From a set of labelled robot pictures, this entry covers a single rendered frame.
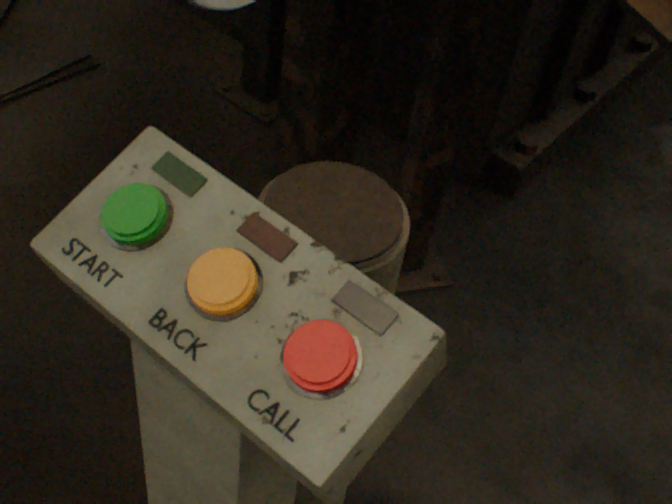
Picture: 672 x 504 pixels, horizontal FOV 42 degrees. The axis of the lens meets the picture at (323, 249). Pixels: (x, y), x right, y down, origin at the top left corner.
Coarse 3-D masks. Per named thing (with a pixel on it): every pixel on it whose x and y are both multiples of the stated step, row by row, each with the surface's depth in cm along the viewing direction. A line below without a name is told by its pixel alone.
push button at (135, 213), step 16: (128, 192) 54; (144, 192) 54; (112, 208) 54; (128, 208) 53; (144, 208) 53; (160, 208) 53; (112, 224) 53; (128, 224) 53; (144, 224) 53; (160, 224) 53; (128, 240) 53; (144, 240) 53
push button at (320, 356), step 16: (320, 320) 49; (304, 336) 48; (320, 336) 48; (336, 336) 48; (288, 352) 48; (304, 352) 48; (320, 352) 48; (336, 352) 47; (352, 352) 48; (288, 368) 48; (304, 368) 47; (320, 368) 47; (336, 368) 47; (352, 368) 47; (304, 384) 47; (320, 384) 47; (336, 384) 47
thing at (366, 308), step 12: (348, 288) 50; (360, 288) 50; (336, 300) 50; (348, 300) 50; (360, 300) 50; (372, 300) 50; (348, 312) 50; (360, 312) 49; (372, 312) 49; (384, 312) 49; (372, 324) 49; (384, 324) 49
